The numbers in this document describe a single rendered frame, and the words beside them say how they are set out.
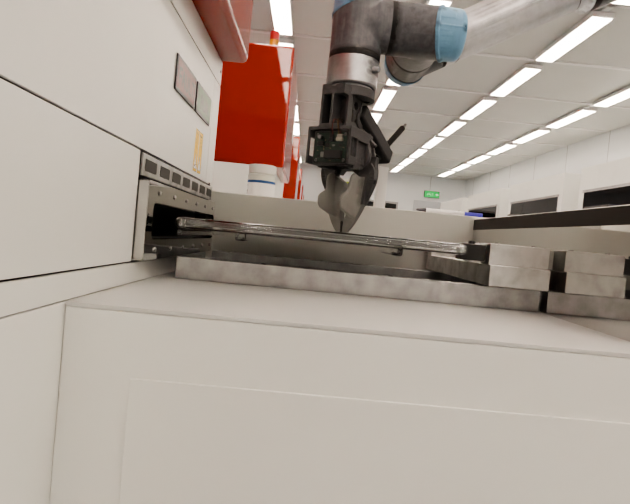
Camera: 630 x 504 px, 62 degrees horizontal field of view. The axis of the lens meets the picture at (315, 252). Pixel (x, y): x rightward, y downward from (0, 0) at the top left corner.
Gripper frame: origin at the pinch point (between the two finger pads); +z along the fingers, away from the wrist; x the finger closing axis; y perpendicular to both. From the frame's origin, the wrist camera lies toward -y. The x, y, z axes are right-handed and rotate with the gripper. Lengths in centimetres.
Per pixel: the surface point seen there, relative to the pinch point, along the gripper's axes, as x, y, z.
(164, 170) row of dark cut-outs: -15.7, 22.0, -4.9
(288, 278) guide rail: -1.8, 11.1, 7.8
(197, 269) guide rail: -12.2, 17.9, 7.8
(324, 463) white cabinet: 17.4, 31.3, 21.0
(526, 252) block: 25.7, -3.3, 1.2
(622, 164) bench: 12, -557, -102
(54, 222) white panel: -0.6, 46.1, 2.7
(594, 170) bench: -17, -602, -103
